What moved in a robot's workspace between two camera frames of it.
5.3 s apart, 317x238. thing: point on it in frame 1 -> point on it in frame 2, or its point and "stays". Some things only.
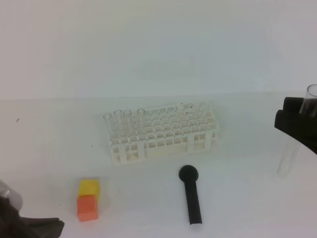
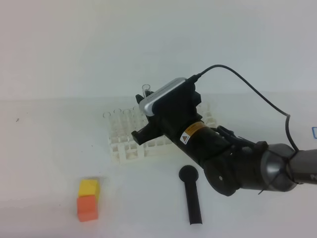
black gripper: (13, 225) -> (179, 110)
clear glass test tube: (118, 117) stays
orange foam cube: (86, 209) stays
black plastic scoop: (189, 174) stays
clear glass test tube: (308, 107) -> (145, 87)
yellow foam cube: (89, 187) stays
